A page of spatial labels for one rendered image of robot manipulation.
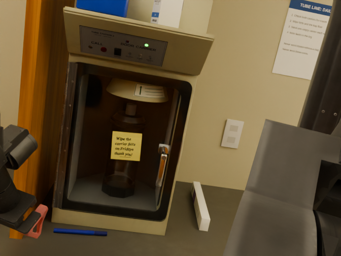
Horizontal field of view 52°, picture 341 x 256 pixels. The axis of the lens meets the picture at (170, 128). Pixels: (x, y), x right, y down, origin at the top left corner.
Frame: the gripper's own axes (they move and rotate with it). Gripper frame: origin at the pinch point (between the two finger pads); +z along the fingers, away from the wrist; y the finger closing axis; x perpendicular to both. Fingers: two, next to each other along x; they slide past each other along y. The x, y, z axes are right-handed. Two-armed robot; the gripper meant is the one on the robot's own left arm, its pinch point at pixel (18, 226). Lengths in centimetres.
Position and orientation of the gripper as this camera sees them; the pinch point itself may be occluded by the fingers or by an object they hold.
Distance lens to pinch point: 84.0
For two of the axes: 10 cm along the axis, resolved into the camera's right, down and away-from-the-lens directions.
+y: -9.3, -2.6, 2.7
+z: 0.0, 7.3, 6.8
